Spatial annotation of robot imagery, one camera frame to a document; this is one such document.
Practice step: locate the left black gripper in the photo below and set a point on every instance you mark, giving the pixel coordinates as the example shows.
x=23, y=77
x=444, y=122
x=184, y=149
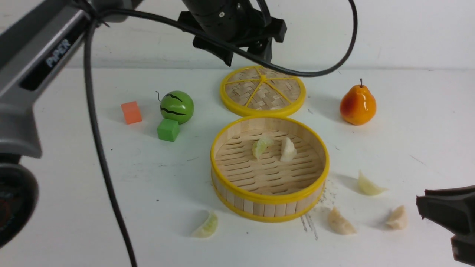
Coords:
x=235, y=21

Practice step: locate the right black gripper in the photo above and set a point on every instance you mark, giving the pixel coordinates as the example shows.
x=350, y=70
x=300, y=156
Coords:
x=453, y=209

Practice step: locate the beige dumpling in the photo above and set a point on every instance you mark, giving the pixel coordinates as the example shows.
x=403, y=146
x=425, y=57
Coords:
x=398, y=219
x=288, y=150
x=339, y=224

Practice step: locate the pale yellow dumpling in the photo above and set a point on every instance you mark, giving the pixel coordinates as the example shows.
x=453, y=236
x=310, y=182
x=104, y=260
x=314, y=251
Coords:
x=368, y=187

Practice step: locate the green dumpling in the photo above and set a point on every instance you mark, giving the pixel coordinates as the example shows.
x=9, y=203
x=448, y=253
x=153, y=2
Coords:
x=208, y=227
x=260, y=146

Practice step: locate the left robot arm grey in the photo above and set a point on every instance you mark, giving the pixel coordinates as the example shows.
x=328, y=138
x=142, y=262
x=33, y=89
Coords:
x=37, y=47

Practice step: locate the bamboo steamer lid yellow rim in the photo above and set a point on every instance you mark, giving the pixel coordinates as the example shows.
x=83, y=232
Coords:
x=255, y=90

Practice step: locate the bamboo steamer tray yellow rim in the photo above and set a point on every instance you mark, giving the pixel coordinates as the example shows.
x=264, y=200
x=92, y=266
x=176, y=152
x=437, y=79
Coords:
x=268, y=190

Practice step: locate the green toy watermelon ball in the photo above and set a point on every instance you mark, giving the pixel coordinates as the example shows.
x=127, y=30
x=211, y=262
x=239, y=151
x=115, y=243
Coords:
x=176, y=105

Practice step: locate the green foam cube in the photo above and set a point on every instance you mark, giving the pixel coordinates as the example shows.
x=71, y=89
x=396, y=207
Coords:
x=168, y=130

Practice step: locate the orange toy pear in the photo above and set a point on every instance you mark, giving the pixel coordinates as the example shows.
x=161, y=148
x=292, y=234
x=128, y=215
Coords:
x=358, y=106

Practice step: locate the orange foam cube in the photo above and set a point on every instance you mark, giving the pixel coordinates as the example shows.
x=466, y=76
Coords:
x=131, y=112

